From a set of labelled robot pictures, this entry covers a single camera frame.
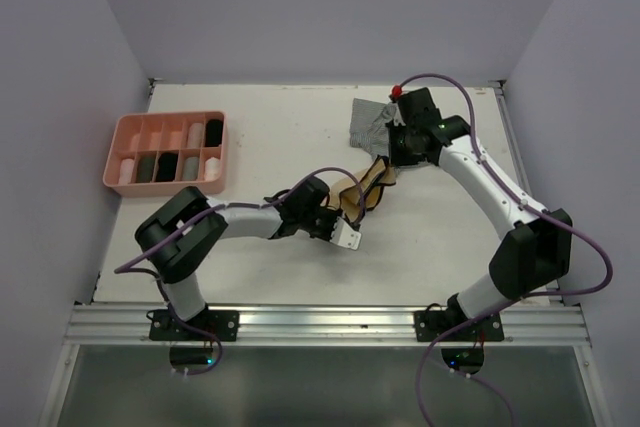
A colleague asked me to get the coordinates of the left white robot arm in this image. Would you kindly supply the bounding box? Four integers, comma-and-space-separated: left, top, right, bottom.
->
134, 177, 360, 340

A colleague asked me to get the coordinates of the white rolled cloth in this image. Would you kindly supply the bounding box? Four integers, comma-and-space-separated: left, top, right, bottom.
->
204, 157, 222, 182

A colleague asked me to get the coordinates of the grey striped underwear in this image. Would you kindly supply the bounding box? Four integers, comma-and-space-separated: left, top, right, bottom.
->
349, 98, 397, 158

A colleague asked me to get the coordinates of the olive rolled cloth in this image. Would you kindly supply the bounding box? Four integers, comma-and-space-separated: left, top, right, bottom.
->
136, 155, 156, 183

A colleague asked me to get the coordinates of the beige navy-trimmed underwear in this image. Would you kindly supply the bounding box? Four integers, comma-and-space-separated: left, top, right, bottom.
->
324, 156, 396, 226

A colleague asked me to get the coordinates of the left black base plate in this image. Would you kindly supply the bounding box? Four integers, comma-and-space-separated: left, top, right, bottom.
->
146, 309, 240, 342

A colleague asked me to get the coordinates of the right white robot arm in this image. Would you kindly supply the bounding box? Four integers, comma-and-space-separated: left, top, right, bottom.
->
387, 88, 572, 340

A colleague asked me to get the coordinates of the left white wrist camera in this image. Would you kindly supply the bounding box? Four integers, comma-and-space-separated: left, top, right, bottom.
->
329, 218, 362, 251

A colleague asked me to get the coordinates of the beige rolled cloth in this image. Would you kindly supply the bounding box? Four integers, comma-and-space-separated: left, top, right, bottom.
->
186, 122, 205, 149

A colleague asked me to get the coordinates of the grey rolled cloth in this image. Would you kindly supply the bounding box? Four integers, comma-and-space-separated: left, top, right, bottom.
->
181, 156, 199, 182

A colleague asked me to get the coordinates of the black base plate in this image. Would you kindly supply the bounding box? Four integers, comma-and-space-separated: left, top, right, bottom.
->
146, 309, 240, 342
413, 304, 505, 343

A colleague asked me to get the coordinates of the black rolled cloth back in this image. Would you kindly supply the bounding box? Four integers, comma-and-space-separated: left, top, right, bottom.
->
204, 119, 224, 147

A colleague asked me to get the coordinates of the black rolled cloth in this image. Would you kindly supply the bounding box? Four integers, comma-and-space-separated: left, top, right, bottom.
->
155, 152, 179, 182
204, 119, 224, 147

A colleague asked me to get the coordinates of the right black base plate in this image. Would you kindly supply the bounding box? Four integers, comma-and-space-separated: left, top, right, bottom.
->
413, 304, 505, 343

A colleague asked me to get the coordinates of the aluminium mounting rail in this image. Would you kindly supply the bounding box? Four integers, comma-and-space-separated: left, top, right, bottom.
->
63, 303, 590, 347

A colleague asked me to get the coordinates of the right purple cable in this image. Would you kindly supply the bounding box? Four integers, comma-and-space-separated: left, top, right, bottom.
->
399, 72, 614, 427

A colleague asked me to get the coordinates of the black rolled cloth front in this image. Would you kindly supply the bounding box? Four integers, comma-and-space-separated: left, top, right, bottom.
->
155, 152, 179, 182

